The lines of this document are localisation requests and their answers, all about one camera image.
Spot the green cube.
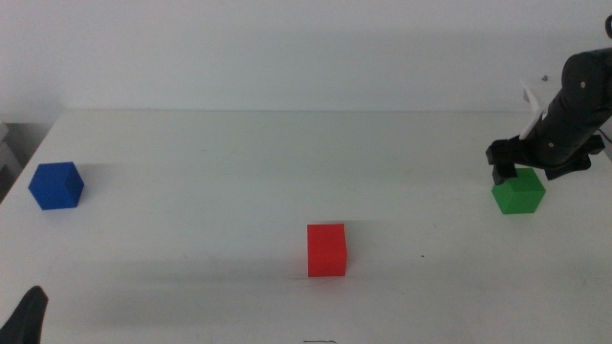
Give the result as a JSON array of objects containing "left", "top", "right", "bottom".
[{"left": 491, "top": 166, "right": 547, "bottom": 215}]

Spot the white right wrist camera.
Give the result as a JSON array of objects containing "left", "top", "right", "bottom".
[{"left": 518, "top": 78, "right": 550, "bottom": 140}]

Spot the blue cube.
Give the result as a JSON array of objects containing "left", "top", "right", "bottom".
[{"left": 27, "top": 161, "right": 85, "bottom": 211}]

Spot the grey object beside table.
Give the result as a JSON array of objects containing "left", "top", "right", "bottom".
[{"left": 0, "top": 121, "right": 23, "bottom": 202}]

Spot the red cube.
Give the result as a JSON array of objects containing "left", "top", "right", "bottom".
[{"left": 306, "top": 223, "right": 348, "bottom": 279}]

